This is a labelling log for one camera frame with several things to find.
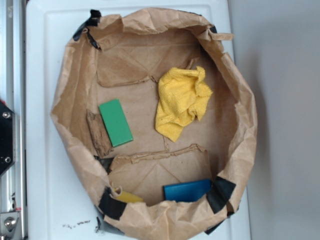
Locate yellow cloth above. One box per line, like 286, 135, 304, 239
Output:
155, 66, 213, 142

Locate brown paper bag bin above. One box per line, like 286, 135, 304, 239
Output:
51, 8, 258, 240

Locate green rectangular block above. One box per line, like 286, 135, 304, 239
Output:
98, 99, 133, 147

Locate brown wooden piece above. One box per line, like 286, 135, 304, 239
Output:
86, 109, 114, 158

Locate blue rectangular block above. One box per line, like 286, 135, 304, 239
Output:
163, 179, 212, 203

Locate yellow block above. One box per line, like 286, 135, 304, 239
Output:
113, 188, 144, 203

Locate black mounting plate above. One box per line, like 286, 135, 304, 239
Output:
0, 100, 15, 177

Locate aluminium frame rail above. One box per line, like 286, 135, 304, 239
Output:
0, 0, 28, 240

